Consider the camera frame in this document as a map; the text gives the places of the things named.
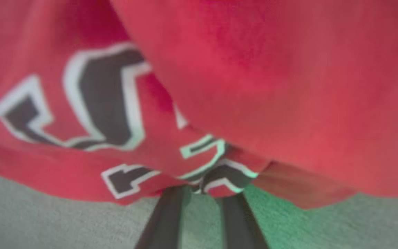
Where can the red white sports shirt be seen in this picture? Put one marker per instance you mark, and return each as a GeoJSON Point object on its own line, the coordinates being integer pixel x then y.
{"type": "Point", "coordinates": [254, 69]}

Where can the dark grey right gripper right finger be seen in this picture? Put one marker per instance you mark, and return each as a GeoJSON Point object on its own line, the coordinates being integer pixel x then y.
{"type": "Point", "coordinates": [238, 224]}

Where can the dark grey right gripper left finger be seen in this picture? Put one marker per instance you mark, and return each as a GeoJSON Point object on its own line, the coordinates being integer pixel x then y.
{"type": "Point", "coordinates": [166, 221]}

